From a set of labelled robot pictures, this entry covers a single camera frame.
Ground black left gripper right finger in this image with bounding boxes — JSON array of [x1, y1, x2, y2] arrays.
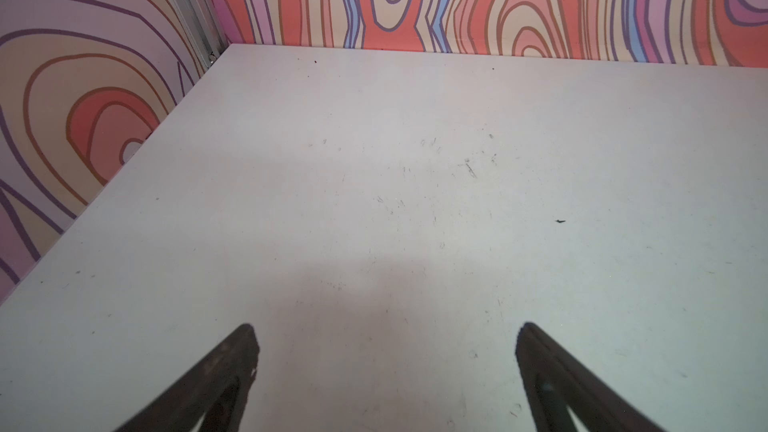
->
[[515, 322, 661, 431]]

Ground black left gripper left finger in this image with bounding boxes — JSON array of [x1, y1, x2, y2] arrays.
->
[[118, 323, 260, 431]]

